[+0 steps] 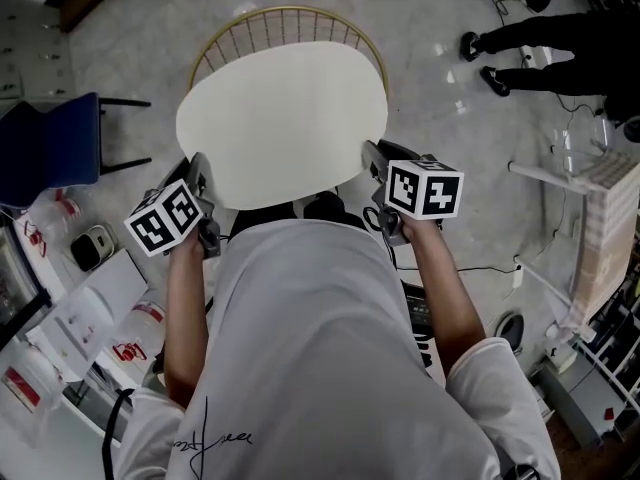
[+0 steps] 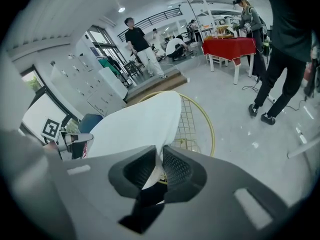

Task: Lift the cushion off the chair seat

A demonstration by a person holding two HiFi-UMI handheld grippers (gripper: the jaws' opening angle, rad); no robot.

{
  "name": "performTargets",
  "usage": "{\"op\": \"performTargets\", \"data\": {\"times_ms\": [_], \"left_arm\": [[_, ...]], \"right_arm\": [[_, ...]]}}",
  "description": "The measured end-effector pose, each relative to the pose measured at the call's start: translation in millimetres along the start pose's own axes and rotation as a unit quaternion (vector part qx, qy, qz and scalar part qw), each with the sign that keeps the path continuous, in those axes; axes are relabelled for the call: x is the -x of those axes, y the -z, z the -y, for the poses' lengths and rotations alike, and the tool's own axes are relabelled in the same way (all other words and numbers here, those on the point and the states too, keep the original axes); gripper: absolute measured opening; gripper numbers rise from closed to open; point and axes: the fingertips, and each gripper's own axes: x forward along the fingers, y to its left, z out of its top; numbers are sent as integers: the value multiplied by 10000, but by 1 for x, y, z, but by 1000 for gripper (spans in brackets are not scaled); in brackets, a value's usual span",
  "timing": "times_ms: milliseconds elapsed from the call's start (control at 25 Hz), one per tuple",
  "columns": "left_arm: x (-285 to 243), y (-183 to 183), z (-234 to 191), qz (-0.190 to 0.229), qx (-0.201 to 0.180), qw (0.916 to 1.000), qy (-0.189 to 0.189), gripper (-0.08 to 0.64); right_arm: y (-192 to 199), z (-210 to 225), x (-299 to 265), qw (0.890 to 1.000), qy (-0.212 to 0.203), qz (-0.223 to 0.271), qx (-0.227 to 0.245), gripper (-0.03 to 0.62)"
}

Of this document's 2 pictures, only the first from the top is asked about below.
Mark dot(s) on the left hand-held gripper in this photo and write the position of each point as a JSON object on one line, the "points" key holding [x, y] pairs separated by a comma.
{"points": [[165, 218]]}

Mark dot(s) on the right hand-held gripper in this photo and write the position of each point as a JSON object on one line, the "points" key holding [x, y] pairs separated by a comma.
{"points": [[425, 188]]}

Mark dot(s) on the person's right forearm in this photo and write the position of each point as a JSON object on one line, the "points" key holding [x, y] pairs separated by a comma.
{"points": [[445, 298]]}

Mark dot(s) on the person's left forearm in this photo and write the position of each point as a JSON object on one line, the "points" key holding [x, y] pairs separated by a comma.
{"points": [[187, 328]]}

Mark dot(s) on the blue chair with black legs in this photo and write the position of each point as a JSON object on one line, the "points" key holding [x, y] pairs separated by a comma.
{"points": [[50, 143]]}

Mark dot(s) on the person's left hand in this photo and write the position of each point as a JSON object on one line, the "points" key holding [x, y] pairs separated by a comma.
{"points": [[190, 250]]}

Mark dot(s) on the person's right hand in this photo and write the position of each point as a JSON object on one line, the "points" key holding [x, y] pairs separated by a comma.
{"points": [[420, 228]]}

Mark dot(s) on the person's black trousers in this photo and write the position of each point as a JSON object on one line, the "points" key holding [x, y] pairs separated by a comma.
{"points": [[325, 204]]}

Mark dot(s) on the small beige black appliance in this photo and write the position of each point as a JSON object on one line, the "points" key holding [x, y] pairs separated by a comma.
{"points": [[92, 247]]}

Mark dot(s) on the clear water jug red label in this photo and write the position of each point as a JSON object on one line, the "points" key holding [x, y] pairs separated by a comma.
{"points": [[145, 323], [25, 378], [65, 208]]}

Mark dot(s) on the white water dispenser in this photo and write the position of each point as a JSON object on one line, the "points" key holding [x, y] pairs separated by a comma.
{"points": [[100, 293]]}

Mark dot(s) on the white power strip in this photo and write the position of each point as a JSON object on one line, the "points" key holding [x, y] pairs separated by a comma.
{"points": [[518, 278]]}

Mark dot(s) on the white lockers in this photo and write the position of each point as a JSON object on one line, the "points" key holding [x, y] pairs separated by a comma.
{"points": [[30, 43]]}

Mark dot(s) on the black round bin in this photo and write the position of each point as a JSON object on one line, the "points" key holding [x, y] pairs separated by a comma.
{"points": [[512, 329]]}

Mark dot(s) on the person's white shirt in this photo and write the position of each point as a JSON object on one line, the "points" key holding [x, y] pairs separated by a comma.
{"points": [[325, 368]]}

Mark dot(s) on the checkered tablecloth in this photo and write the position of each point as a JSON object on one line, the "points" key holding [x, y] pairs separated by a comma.
{"points": [[617, 188]]}

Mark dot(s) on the brown cardboard box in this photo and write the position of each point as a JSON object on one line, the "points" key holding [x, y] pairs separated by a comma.
{"points": [[607, 268]]}

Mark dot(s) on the grey metal box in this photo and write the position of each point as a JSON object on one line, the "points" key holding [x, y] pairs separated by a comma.
{"points": [[575, 398]]}

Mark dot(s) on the glass table with white frame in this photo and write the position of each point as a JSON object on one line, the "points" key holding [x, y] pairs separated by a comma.
{"points": [[540, 173]]}

